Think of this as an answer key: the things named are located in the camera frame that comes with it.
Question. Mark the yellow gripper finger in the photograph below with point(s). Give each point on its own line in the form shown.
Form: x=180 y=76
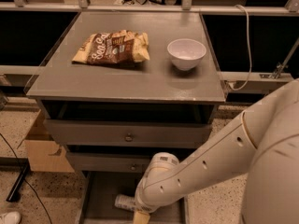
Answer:
x=141 y=217

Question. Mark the grey drawer cabinet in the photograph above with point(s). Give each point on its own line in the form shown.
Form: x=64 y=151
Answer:
x=150 y=92

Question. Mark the grey middle drawer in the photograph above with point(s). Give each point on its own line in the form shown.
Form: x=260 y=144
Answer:
x=118 y=159

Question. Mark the grey top drawer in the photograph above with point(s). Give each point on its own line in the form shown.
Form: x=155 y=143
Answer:
x=122 y=134

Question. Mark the cardboard box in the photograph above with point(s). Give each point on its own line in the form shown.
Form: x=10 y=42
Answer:
x=43 y=153

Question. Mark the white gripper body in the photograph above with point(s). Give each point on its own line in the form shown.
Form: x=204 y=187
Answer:
x=144 y=205

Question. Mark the grey bottom drawer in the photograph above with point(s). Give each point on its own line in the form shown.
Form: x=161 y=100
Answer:
x=98 y=201

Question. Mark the metal railing frame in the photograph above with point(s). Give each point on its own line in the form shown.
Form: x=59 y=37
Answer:
x=149 y=3

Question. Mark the black table leg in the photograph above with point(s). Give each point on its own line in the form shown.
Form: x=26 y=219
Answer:
x=14 y=194

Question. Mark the white shoe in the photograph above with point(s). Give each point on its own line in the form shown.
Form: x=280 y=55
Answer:
x=10 y=218

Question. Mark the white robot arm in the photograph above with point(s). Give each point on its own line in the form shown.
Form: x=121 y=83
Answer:
x=261 y=142

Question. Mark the white bowl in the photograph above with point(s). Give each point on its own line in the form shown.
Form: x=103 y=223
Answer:
x=185 y=54

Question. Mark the grey drawer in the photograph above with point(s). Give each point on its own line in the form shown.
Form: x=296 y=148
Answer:
x=122 y=134
x=98 y=201
x=118 y=159

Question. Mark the brown sea salt chip bag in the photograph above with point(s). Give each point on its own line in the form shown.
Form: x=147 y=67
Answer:
x=113 y=48

